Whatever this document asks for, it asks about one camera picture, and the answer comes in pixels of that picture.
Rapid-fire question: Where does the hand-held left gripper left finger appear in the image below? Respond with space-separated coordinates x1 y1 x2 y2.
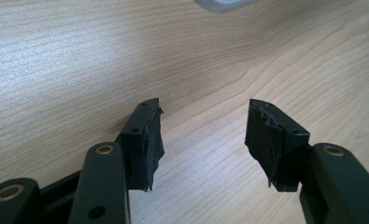
114 97 166 192

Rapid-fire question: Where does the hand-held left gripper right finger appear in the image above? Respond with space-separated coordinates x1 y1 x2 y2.
244 98 311 193

